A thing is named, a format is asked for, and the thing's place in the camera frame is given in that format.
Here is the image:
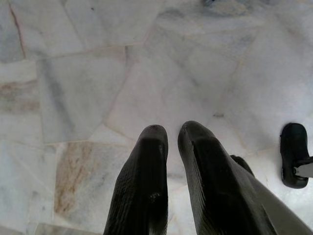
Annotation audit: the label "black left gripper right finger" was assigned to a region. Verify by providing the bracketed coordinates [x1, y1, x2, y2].
[177, 120, 278, 235]

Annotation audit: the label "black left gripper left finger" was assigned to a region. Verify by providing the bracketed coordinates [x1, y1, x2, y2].
[103, 124, 170, 235]

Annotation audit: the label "black robot left foot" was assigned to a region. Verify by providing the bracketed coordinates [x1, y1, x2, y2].
[231, 155, 255, 177]

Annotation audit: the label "dark grey robot left leg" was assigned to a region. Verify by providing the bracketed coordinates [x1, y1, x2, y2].
[253, 175, 313, 235]

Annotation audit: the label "silver robot right leg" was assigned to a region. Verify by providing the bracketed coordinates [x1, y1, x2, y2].
[292, 156, 313, 178]

